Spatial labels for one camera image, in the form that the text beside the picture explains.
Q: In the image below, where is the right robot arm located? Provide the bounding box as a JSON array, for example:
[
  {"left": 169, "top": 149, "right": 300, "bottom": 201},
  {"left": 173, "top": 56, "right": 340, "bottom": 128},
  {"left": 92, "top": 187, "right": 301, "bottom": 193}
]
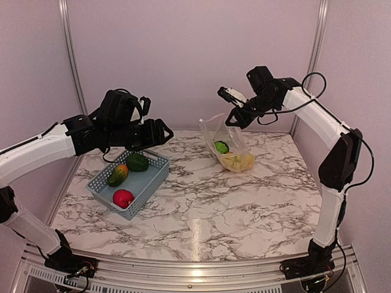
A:
[{"left": 217, "top": 66, "right": 362, "bottom": 273}]

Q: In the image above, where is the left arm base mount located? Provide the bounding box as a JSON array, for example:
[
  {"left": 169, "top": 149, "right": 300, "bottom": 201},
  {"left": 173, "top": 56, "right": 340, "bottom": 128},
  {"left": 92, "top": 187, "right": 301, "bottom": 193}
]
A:
[{"left": 45, "top": 247, "right": 98, "bottom": 278}]

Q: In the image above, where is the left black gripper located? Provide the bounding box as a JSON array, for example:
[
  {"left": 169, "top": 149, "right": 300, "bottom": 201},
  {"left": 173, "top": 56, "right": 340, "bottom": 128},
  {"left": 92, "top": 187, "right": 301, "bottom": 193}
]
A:
[{"left": 106, "top": 117, "right": 174, "bottom": 151}]

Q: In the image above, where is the right aluminium frame post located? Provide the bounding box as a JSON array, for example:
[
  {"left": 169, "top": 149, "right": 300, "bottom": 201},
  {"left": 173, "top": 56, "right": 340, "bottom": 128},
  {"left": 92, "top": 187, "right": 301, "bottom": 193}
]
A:
[{"left": 302, "top": 0, "right": 331, "bottom": 83}]

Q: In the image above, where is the left aluminium frame post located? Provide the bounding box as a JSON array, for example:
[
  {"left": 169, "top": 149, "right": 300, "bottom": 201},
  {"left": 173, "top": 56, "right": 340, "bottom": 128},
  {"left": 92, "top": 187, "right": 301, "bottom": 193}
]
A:
[{"left": 58, "top": 0, "right": 88, "bottom": 115}]

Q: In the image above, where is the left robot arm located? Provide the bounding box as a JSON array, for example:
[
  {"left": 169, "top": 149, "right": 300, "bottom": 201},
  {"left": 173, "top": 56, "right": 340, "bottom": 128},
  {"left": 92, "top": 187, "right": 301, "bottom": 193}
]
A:
[{"left": 1, "top": 89, "right": 174, "bottom": 272}]

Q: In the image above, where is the yellow banana bunch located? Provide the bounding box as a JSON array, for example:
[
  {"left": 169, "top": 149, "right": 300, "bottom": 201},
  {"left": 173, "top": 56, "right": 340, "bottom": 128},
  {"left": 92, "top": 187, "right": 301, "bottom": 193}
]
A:
[{"left": 221, "top": 153, "right": 254, "bottom": 172}]

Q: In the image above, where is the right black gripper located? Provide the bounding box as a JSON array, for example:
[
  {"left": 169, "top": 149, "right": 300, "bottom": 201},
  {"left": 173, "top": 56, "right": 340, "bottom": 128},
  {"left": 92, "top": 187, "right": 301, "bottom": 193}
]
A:
[{"left": 225, "top": 92, "right": 279, "bottom": 129}]

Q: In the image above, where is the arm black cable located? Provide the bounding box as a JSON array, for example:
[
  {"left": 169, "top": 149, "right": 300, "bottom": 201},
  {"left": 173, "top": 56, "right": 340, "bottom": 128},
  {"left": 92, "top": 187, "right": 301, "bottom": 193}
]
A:
[
  {"left": 101, "top": 88, "right": 135, "bottom": 164},
  {"left": 256, "top": 71, "right": 375, "bottom": 196}
]

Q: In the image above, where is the green bell pepper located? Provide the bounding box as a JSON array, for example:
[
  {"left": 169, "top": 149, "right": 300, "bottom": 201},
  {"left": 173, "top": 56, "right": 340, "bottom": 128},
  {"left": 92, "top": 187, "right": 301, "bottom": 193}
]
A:
[{"left": 126, "top": 153, "right": 149, "bottom": 172}]

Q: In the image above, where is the front aluminium frame rail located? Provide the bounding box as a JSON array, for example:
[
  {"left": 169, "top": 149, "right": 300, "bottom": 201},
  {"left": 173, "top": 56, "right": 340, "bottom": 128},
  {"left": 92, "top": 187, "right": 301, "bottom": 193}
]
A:
[{"left": 9, "top": 244, "right": 368, "bottom": 292}]

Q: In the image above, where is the aluminium frame post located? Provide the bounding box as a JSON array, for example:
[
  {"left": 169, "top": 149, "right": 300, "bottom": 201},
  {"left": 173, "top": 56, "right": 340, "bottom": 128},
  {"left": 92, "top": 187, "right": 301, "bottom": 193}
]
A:
[
  {"left": 302, "top": 0, "right": 331, "bottom": 83},
  {"left": 58, "top": 0, "right": 88, "bottom": 115}
]

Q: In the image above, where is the red apple toy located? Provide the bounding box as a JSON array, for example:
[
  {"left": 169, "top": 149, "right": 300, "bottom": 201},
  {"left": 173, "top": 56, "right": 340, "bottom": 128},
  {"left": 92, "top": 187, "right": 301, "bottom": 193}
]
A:
[{"left": 112, "top": 189, "right": 134, "bottom": 209}]

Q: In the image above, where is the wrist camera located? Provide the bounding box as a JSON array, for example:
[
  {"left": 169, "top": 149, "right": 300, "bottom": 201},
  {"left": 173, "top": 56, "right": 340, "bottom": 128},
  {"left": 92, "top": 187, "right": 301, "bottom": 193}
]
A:
[
  {"left": 217, "top": 87, "right": 248, "bottom": 107},
  {"left": 130, "top": 96, "right": 151, "bottom": 125}
]

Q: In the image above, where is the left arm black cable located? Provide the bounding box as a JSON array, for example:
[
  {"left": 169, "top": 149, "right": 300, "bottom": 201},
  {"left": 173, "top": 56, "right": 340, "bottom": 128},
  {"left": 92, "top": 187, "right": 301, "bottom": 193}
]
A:
[{"left": 101, "top": 88, "right": 135, "bottom": 164}]

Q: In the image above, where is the grey perforated plastic basket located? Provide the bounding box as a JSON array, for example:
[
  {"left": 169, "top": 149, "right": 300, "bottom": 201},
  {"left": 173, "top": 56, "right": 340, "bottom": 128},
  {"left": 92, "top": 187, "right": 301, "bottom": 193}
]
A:
[{"left": 86, "top": 151, "right": 169, "bottom": 220}]

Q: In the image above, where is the clear zip top bag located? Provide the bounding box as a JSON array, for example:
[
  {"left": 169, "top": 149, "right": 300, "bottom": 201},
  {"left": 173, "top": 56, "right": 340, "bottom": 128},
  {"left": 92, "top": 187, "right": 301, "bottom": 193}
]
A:
[{"left": 199, "top": 113, "right": 255, "bottom": 173}]

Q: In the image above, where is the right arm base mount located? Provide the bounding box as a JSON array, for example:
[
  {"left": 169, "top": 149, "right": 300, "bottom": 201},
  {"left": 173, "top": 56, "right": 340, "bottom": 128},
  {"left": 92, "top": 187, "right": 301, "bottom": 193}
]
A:
[{"left": 279, "top": 240, "right": 336, "bottom": 280}]

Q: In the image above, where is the green orange mango toy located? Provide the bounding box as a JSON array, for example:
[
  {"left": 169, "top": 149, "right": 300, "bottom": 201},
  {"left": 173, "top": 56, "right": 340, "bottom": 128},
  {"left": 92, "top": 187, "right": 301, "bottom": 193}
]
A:
[{"left": 108, "top": 164, "right": 129, "bottom": 187}]

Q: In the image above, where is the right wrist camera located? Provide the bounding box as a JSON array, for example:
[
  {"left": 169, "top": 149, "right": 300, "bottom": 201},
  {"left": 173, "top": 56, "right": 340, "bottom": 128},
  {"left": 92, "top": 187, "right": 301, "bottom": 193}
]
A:
[{"left": 217, "top": 87, "right": 248, "bottom": 107}]

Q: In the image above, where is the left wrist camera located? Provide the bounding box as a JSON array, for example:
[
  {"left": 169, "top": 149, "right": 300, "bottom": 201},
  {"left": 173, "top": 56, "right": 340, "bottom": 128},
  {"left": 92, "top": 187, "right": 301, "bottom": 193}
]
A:
[{"left": 130, "top": 96, "right": 151, "bottom": 125}]

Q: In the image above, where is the green watermelon ball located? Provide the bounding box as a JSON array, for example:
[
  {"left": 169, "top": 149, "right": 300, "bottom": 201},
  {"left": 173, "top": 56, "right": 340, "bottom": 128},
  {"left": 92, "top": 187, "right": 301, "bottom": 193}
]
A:
[{"left": 214, "top": 140, "right": 230, "bottom": 154}]

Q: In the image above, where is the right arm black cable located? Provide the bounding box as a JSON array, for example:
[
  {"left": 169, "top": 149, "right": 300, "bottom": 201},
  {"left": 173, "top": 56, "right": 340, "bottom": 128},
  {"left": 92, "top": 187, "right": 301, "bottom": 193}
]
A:
[{"left": 256, "top": 71, "right": 375, "bottom": 196}]

